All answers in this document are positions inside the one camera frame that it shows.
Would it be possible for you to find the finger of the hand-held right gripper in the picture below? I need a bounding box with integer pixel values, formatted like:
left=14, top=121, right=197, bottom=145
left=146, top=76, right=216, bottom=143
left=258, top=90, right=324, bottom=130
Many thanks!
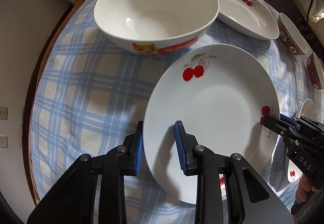
left=280, top=115, right=302, bottom=129
left=260, top=114, right=289, bottom=136

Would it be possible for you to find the blue plaid blanket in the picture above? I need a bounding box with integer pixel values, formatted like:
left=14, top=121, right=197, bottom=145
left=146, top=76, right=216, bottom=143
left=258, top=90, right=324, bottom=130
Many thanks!
left=30, top=0, right=324, bottom=217

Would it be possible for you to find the black cushion cream piping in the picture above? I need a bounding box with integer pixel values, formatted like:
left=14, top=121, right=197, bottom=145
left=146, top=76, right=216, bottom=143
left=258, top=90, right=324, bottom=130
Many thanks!
left=306, top=0, right=324, bottom=30

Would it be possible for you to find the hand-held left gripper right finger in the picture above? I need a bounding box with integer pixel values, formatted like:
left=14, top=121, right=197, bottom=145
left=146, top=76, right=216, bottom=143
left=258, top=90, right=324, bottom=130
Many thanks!
left=174, top=120, right=294, bottom=224

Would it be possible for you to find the white cherry plate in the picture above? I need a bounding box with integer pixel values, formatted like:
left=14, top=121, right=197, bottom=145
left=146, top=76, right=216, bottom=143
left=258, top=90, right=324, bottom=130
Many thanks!
left=201, top=0, right=280, bottom=40
left=273, top=135, right=304, bottom=193
left=142, top=44, right=282, bottom=205

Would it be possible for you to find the red patterned bowl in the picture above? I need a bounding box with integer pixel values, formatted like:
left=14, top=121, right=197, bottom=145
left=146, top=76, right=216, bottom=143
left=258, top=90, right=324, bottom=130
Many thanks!
left=306, top=52, right=324, bottom=90
left=277, top=13, right=308, bottom=56

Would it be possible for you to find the small plain white dish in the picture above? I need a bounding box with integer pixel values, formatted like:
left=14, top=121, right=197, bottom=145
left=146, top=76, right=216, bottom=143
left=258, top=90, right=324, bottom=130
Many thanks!
left=296, top=99, right=318, bottom=123

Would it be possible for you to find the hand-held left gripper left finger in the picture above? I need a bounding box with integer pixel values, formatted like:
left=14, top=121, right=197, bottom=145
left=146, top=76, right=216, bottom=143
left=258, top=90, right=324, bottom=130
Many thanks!
left=27, top=121, right=145, bottom=224

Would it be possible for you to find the person's right hand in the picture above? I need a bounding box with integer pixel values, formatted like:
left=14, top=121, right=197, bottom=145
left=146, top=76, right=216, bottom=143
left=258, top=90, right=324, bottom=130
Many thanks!
left=295, top=176, right=313, bottom=205

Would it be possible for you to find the large white cat-print bowl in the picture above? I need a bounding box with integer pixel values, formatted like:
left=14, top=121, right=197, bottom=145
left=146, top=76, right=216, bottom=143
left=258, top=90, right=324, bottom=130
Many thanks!
left=94, top=0, right=220, bottom=55

